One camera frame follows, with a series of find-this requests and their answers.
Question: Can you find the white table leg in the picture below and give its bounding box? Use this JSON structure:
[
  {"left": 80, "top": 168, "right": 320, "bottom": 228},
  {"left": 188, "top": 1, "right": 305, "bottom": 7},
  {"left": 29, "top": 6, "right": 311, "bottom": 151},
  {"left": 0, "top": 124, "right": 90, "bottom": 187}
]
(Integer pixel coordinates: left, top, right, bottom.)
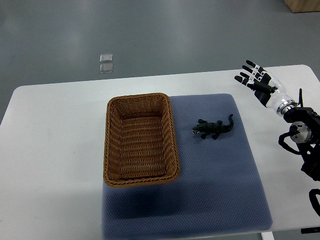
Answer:
[{"left": 260, "top": 231, "right": 275, "bottom": 240}]

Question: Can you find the wooden box corner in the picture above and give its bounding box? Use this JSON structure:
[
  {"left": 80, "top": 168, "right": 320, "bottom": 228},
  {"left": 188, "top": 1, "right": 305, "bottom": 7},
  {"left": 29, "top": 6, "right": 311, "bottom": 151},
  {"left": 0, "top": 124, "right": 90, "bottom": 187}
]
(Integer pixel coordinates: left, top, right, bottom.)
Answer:
[{"left": 284, "top": 0, "right": 320, "bottom": 13}]

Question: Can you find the brown wicker basket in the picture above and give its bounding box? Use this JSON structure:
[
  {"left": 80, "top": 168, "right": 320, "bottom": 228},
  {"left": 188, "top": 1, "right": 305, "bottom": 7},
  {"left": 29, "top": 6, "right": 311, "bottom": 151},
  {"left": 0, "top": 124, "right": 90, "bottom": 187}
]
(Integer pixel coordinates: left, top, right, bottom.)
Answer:
[{"left": 103, "top": 93, "right": 180, "bottom": 188}]

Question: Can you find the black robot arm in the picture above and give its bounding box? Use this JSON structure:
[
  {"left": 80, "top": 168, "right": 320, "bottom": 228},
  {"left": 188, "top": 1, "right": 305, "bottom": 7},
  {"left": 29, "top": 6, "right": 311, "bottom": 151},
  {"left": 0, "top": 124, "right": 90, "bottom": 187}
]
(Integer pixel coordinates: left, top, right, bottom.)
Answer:
[{"left": 277, "top": 89, "right": 320, "bottom": 181}]

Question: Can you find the dark toy crocodile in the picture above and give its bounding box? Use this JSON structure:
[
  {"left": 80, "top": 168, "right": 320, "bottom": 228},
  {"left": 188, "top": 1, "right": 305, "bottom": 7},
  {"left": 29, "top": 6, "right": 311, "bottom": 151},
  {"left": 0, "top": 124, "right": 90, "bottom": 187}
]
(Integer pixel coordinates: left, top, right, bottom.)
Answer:
[{"left": 192, "top": 114, "right": 234, "bottom": 140}]

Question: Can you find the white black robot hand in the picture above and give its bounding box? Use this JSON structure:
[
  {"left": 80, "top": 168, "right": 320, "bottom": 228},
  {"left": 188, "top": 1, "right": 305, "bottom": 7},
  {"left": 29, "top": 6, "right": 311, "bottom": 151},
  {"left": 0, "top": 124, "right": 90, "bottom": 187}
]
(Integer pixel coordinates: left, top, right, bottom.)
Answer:
[{"left": 234, "top": 60, "right": 298, "bottom": 116}]

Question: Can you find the upper floor plate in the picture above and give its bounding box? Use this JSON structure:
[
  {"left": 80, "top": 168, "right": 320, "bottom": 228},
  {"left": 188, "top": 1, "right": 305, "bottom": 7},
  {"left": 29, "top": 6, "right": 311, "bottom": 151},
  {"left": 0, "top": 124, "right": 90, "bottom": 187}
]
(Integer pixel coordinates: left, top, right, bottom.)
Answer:
[{"left": 99, "top": 53, "right": 113, "bottom": 63}]

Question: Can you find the blue quilted mat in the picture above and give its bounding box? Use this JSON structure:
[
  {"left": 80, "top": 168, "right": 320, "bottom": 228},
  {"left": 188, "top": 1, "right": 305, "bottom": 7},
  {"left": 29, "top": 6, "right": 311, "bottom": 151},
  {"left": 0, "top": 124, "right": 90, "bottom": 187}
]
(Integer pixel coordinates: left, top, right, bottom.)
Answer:
[{"left": 101, "top": 93, "right": 273, "bottom": 240}]

